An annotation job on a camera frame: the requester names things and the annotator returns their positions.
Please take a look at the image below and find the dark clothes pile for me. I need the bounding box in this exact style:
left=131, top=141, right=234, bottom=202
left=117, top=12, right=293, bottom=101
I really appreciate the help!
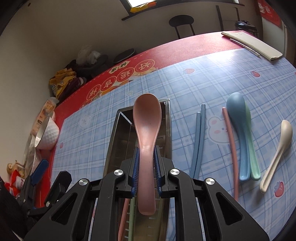
left=63, top=54, right=116, bottom=93

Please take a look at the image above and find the clear plastic cup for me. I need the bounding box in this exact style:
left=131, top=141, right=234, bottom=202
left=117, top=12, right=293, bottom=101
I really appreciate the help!
left=23, top=134, right=42, bottom=174

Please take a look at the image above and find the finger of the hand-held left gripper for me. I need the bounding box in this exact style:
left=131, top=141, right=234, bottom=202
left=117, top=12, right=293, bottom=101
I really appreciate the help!
left=21, top=159, right=49, bottom=202
left=44, top=171, right=72, bottom=207

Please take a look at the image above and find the metal utensil tray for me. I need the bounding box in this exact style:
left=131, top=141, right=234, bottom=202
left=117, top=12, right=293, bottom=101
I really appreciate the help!
left=88, top=98, right=173, bottom=241

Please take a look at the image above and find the green spoon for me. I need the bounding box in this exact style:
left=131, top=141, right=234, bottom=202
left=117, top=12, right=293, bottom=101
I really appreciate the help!
left=245, top=104, right=261, bottom=181

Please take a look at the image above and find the beige notebook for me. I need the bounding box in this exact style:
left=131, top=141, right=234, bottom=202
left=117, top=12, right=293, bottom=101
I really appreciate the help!
left=221, top=30, right=283, bottom=62

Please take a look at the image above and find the blue chopstick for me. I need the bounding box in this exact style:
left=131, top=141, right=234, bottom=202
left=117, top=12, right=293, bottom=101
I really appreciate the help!
left=190, top=112, right=201, bottom=178
left=195, top=104, right=206, bottom=178

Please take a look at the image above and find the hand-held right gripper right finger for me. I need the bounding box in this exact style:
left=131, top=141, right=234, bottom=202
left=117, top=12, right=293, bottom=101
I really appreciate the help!
left=154, top=146, right=270, bottom=241

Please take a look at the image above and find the pink chopstick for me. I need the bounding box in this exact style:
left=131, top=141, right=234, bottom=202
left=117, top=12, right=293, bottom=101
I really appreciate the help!
left=118, top=198, right=130, bottom=241
left=222, top=107, right=239, bottom=202

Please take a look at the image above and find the green chopstick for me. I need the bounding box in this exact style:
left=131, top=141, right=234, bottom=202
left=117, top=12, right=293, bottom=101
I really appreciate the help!
left=128, top=198, right=136, bottom=241

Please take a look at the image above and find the blue spoon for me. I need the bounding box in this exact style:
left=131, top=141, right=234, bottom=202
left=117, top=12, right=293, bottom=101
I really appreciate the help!
left=226, top=92, right=251, bottom=181

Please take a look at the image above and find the orange snack packet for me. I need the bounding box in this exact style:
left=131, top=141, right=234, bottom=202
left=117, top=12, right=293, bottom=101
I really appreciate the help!
left=31, top=97, right=57, bottom=139

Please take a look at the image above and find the clear plastic bag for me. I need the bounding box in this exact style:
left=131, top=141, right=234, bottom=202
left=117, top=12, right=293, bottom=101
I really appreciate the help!
left=77, top=45, right=102, bottom=65

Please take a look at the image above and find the red printed cloth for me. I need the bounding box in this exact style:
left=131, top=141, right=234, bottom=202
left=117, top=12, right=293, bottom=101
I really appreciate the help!
left=258, top=0, right=282, bottom=29

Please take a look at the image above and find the black round bin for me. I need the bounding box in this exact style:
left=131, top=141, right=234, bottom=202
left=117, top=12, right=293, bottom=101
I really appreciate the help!
left=113, top=48, right=136, bottom=63

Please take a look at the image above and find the grey pen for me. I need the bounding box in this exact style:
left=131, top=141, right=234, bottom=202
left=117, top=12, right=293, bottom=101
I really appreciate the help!
left=230, top=38, right=261, bottom=57

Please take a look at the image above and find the black pressure cooker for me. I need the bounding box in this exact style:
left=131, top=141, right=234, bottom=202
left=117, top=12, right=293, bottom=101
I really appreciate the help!
left=235, top=20, right=258, bottom=37

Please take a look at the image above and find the dark framed window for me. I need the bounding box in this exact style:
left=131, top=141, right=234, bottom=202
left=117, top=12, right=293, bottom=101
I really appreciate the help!
left=120, top=0, right=240, bottom=8

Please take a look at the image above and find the yellow garment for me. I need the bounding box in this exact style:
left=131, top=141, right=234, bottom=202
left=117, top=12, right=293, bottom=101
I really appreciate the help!
left=49, top=70, right=77, bottom=99

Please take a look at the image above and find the beige spoon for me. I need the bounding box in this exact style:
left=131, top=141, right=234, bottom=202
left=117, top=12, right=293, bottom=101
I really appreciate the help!
left=259, top=120, right=293, bottom=194

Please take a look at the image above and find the white textured cup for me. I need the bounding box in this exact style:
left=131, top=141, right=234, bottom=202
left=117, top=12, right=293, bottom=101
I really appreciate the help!
left=34, top=116, right=60, bottom=150

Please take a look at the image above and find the red printed tablecloth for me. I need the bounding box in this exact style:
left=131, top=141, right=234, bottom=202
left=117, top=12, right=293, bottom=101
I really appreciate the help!
left=33, top=31, right=247, bottom=193

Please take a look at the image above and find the red packet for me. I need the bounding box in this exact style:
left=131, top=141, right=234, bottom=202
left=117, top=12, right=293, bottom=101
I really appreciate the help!
left=5, top=169, right=26, bottom=197

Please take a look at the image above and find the pink spoon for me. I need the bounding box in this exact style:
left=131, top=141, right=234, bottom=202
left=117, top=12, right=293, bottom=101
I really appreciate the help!
left=132, top=93, right=162, bottom=216

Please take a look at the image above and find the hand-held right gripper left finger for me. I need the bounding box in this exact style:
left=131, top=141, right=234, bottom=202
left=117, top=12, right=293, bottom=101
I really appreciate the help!
left=24, top=146, right=140, bottom=241

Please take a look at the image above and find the black round chair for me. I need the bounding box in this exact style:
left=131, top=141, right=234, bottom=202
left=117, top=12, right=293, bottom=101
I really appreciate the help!
left=169, top=15, right=196, bottom=40

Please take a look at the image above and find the blue plaid table mat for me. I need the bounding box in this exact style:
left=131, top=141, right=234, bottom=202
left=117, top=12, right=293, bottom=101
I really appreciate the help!
left=50, top=50, right=296, bottom=241

